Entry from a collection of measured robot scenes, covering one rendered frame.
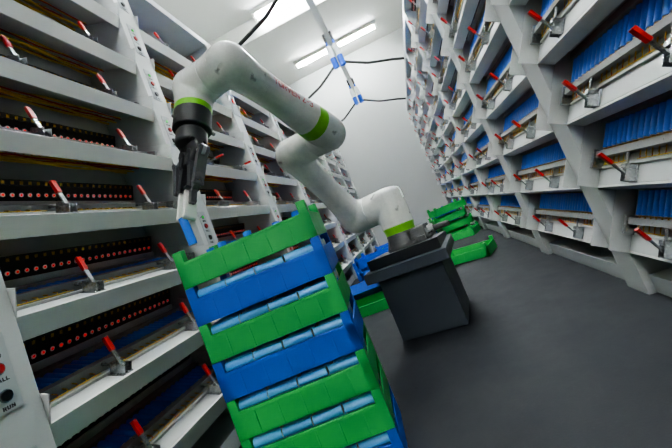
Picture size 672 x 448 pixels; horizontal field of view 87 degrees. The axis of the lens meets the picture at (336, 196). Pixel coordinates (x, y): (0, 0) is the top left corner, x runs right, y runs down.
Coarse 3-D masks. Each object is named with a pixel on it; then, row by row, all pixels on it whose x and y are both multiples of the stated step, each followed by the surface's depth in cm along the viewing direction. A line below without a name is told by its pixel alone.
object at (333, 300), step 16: (336, 288) 71; (288, 304) 72; (304, 304) 72; (320, 304) 71; (336, 304) 71; (256, 320) 72; (272, 320) 72; (288, 320) 72; (304, 320) 71; (320, 320) 71; (208, 336) 72; (224, 336) 72; (240, 336) 72; (256, 336) 72; (272, 336) 72; (208, 352) 72; (224, 352) 72; (240, 352) 72
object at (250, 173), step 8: (208, 168) 146; (216, 168) 152; (224, 168) 159; (248, 168) 193; (216, 176) 173; (224, 176) 158; (232, 176) 166; (240, 176) 174; (248, 176) 182; (256, 176) 192
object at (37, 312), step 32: (32, 256) 83; (64, 256) 91; (96, 256) 100; (128, 256) 111; (160, 256) 124; (192, 256) 120; (32, 288) 78; (64, 288) 78; (96, 288) 78; (128, 288) 86; (160, 288) 96; (32, 320) 64; (64, 320) 70
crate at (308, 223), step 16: (304, 208) 73; (288, 224) 73; (304, 224) 73; (320, 224) 84; (240, 240) 73; (256, 240) 73; (272, 240) 73; (288, 240) 73; (304, 240) 72; (176, 256) 74; (208, 256) 74; (224, 256) 73; (240, 256) 73; (256, 256) 73; (192, 272) 74; (208, 272) 73; (224, 272) 73
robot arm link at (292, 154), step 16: (288, 144) 124; (304, 144) 120; (288, 160) 124; (304, 160) 124; (304, 176) 129; (320, 176) 132; (320, 192) 135; (336, 192) 138; (336, 208) 141; (352, 208) 143; (352, 224) 145; (368, 224) 144
